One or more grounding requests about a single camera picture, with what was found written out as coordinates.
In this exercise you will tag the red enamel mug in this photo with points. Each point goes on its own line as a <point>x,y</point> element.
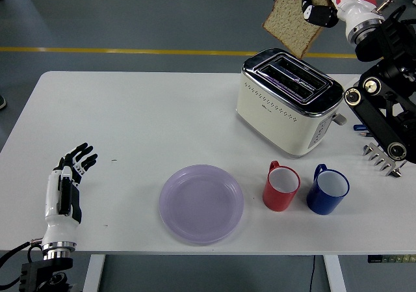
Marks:
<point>276,201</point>

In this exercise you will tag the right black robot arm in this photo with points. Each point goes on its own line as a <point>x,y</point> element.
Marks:
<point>386,77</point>

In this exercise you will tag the blue pen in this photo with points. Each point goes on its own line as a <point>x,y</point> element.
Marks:
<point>360,127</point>

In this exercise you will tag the blue enamel mug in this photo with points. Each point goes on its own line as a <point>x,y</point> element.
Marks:
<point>320,204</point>

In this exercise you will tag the brown bread slice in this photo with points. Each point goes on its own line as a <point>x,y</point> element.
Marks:
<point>289,22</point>

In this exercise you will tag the metal toast rack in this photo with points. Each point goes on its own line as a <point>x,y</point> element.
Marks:
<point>378,162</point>

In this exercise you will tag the table height control panel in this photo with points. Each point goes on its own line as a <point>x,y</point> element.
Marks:
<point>393,258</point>

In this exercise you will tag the white table leg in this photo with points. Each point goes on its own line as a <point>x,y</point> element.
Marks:
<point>334,272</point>
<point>94,272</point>

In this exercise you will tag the purple plastic plate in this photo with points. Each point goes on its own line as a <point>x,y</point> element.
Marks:
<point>201,207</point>

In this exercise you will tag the person's shoe with white sole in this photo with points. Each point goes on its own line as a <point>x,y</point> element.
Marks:
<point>2,101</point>

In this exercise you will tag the black pen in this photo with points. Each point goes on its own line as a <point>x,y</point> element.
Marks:
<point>364,134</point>

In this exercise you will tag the cream and chrome toaster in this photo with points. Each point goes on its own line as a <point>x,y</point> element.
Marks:
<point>276,123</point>

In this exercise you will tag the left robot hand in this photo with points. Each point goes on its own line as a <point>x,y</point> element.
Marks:
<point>53,201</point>

